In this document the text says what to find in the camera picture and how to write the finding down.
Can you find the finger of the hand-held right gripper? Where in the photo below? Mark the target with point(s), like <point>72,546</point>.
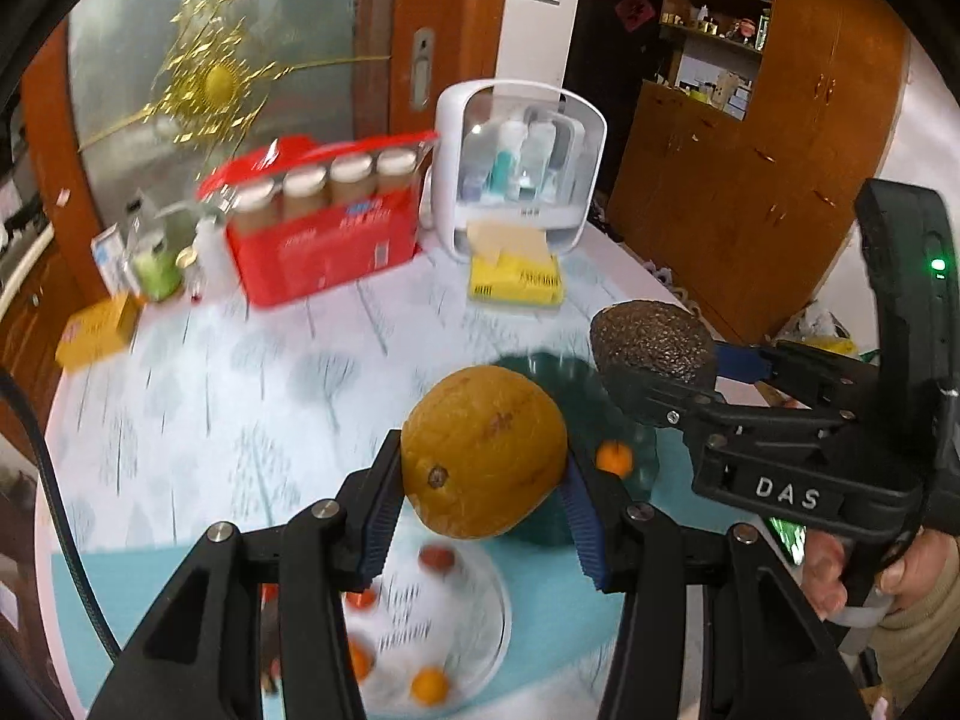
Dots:
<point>742,361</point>
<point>652,401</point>

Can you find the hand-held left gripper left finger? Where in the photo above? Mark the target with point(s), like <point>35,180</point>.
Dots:
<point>375,525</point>

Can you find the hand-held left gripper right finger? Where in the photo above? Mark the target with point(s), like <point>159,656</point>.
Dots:
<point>581,525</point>

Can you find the dark avocado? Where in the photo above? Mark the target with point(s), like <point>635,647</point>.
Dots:
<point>652,341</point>

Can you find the small orange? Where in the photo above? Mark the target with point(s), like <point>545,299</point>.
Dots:
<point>360,661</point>
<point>615,459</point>
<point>429,687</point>

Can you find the pinkish red round fruit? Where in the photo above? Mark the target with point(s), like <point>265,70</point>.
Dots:
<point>437,559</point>

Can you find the dark green scalloped plate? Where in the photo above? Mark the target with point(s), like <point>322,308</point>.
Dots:
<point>559,382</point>

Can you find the yellow citrus fruit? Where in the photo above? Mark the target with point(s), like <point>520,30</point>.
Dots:
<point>487,450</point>

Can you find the person's right forearm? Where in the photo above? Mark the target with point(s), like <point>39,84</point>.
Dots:
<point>919,645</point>

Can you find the person's right hand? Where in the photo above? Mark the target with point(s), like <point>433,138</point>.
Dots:
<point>825,574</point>

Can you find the yellow green plastic bag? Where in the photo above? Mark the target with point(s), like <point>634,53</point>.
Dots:
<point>817,326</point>

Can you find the yellow tissue pack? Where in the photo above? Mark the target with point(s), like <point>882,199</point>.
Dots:
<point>517,277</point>

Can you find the wooden cabinet with shelves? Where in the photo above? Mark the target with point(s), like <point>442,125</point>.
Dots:
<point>795,150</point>

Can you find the red carton box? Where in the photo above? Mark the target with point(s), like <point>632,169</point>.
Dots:
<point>322,255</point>

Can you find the white cosmetics organizer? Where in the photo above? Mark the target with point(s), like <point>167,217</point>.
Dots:
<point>450,165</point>

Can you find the white plastic bottle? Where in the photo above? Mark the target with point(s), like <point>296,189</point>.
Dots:
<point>214,259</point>

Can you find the small gold lid jar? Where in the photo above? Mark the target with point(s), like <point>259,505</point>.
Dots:
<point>189,266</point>

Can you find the yellow cardboard box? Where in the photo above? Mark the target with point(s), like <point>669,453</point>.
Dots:
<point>97,334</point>

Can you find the green-liquid plastic bottle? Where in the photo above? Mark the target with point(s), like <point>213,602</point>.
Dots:
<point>159,266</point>

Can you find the beige glass jar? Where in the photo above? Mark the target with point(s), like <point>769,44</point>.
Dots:
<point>397,169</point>
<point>306,189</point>
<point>256,204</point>
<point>352,177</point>

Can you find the red paper decoration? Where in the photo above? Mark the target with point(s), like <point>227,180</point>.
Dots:
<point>634,11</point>

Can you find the white and blue box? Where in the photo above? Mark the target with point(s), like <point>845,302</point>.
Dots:
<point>110,259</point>

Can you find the clear plastic bottle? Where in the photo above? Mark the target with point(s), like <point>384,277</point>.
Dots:
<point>136,225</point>

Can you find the wooden kitchen counter cabinet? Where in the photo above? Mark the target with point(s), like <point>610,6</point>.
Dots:
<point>30,300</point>

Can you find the gold snowflake ornament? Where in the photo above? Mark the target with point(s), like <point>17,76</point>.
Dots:
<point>217,82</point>

